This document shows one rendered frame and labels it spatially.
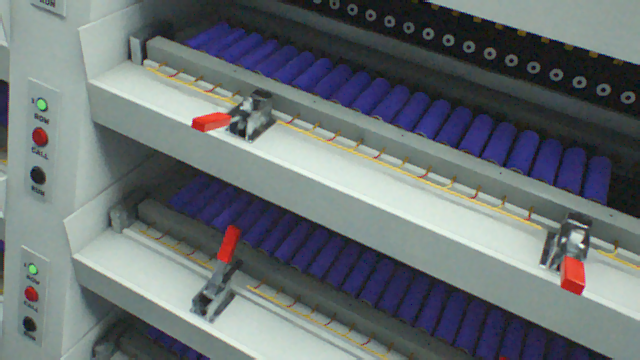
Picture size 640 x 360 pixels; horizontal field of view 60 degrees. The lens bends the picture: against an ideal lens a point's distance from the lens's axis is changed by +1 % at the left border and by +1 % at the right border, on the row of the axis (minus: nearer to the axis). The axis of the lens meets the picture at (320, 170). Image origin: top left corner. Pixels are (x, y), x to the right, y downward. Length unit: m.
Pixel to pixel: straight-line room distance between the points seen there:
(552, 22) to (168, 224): 0.43
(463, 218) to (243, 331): 0.25
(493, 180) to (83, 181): 0.39
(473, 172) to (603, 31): 0.14
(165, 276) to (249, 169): 0.18
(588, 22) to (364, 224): 0.21
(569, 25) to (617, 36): 0.03
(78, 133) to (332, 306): 0.30
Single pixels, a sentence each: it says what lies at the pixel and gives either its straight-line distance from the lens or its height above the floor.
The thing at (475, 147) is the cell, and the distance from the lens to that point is 0.48.
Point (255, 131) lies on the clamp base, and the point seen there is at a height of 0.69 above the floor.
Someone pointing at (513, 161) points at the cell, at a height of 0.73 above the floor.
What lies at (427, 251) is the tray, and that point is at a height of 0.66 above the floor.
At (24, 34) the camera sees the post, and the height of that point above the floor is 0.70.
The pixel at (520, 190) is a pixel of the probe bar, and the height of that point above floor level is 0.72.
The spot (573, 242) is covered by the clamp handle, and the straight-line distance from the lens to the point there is 0.42.
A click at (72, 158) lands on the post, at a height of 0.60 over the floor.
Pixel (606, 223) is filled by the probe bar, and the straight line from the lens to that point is 0.45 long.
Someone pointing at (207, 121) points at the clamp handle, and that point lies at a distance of 0.41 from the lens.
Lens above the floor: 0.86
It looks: 23 degrees down
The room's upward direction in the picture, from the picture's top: 15 degrees clockwise
